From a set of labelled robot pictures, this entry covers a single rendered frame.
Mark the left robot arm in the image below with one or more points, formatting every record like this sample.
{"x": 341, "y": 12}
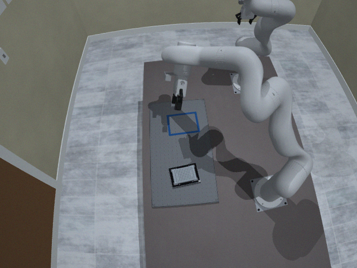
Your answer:
{"x": 258, "y": 101}

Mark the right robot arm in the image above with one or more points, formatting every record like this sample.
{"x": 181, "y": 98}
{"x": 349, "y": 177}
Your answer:
{"x": 273, "y": 14}

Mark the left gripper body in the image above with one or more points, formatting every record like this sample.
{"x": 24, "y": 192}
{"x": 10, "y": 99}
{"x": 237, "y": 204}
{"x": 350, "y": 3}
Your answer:
{"x": 180, "y": 83}

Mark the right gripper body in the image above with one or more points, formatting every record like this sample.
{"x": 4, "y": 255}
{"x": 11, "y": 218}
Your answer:
{"x": 246, "y": 13}

